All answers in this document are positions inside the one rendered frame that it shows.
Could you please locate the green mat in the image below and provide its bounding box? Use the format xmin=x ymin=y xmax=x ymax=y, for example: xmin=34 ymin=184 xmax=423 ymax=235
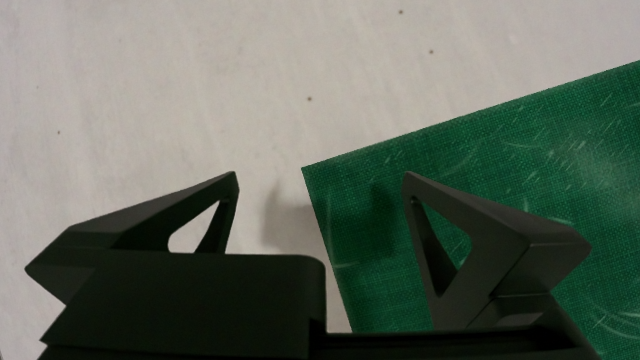
xmin=301 ymin=60 xmax=640 ymax=360

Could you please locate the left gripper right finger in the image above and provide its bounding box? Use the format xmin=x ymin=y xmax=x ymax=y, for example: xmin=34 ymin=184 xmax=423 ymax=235
xmin=401 ymin=171 xmax=592 ymax=330

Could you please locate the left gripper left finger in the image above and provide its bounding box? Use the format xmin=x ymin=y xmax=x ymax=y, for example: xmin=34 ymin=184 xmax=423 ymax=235
xmin=49 ymin=171 xmax=240 ymax=253

